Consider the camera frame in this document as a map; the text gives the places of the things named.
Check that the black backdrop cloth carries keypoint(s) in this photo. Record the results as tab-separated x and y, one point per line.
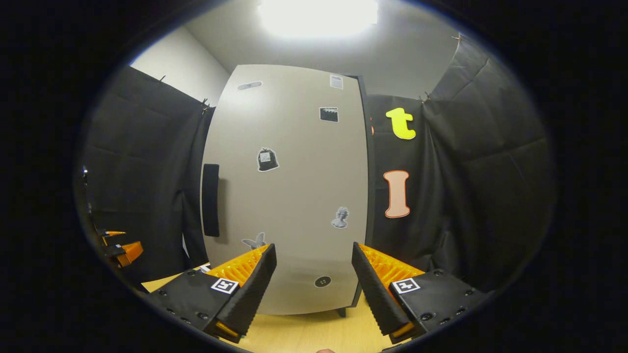
490	196

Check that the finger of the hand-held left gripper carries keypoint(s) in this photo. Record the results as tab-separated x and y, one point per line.
127	252
113	234

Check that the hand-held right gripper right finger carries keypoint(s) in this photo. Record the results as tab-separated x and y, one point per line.
378	299

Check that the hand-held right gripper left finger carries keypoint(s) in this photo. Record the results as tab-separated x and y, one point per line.
255	294

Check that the large ceiling light panel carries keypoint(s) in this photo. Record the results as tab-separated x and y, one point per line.
319	17

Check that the light grey cabinet door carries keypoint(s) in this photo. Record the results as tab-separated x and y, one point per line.
294	171

